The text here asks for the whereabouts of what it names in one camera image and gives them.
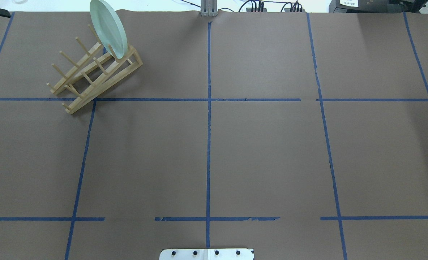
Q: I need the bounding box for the light green plate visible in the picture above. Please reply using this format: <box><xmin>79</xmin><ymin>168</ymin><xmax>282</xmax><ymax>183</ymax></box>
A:
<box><xmin>89</xmin><ymin>0</ymin><xmax>128</xmax><ymax>59</ymax></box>

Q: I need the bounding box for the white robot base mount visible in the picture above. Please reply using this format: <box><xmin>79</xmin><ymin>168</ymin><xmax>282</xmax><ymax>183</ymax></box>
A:
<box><xmin>159</xmin><ymin>248</ymin><xmax>255</xmax><ymax>260</ymax></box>

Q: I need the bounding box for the wooden plate rack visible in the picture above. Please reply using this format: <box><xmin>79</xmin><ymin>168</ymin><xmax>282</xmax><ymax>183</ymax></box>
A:
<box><xmin>46</xmin><ymin>24</ymin><xmax>143</xmax><ymax>114</ymax></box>

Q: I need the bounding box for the black cable bundle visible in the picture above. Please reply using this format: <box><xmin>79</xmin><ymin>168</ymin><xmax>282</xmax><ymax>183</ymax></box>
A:
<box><xmin>239</xmin><ymin>0</ymin><xmax>265</xmax><ymax>13</ymax></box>
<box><xmin>284</xmin><ymin>1</ymin><xmax>305</xmax><ymax>13</ymax></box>

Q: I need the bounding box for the black cable bundle right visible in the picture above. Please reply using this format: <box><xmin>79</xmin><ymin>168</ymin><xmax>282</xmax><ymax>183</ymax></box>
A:
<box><xmin>284</xmin><ymin>1</ymin><xmax>305</xmax><ymax>13</ymax></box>

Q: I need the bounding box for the black cable bundle left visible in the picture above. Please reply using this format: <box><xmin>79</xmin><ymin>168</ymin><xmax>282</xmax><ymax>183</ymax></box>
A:
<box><xmin>239</xmin><ymin>0</ymin><xmax>265</xmax><ymax>13</ymax></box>

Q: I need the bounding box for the black device with label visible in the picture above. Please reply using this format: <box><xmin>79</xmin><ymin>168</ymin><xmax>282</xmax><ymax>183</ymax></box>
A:
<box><xmin>328</xmin><ymin>0</ymin><xmax>428</xmax><ymax>14</ymax></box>

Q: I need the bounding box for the grey metal post bracket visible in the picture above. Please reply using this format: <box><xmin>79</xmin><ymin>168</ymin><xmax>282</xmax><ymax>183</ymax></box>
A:
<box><xmin>200</xmin><ymin>0</ymin><xmax>218</xmax><ymax>17</ymax></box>

